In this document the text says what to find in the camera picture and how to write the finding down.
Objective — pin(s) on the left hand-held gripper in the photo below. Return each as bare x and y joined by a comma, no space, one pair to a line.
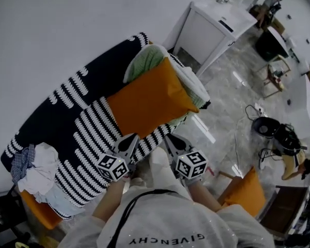
112,167

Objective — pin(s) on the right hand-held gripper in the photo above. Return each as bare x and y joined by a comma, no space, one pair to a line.
192,165

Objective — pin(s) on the orange cushion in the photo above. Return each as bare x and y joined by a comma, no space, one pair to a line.
245,192
149,99

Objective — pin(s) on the person's left forearm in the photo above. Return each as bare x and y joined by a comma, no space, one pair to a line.
109,200

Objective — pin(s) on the person's right forearm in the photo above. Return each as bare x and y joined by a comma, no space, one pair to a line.
204,195

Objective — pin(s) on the person's light trousers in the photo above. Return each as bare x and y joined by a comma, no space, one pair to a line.
157,169

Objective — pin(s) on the oval wooden coffee table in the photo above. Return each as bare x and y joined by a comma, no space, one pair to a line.
226,176

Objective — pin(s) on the black white striped sofa cover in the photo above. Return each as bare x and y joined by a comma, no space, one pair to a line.
67,107

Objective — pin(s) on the person's grey t-shirt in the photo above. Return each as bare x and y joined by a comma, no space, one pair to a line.
170,221

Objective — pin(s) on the black round device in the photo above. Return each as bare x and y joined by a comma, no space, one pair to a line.
263,128

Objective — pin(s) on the light blue garment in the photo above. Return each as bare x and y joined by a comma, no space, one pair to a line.
59,200

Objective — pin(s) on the green white blanket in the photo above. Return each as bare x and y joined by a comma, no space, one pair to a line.
147,58

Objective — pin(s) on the white power strip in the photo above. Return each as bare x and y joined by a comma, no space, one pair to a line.
260,109

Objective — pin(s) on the blue checked shirt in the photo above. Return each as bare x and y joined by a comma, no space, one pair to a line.
22,164

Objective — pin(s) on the black backpack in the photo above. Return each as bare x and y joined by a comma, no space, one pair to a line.
286,138

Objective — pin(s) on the orange sofa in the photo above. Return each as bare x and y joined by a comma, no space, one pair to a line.
38,210

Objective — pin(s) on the white sink cabinet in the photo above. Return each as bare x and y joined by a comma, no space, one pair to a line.
209,32

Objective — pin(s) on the small wooden stool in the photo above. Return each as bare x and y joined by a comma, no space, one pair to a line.
273,76

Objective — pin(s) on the dark wooden table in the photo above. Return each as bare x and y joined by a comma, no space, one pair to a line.
284,210

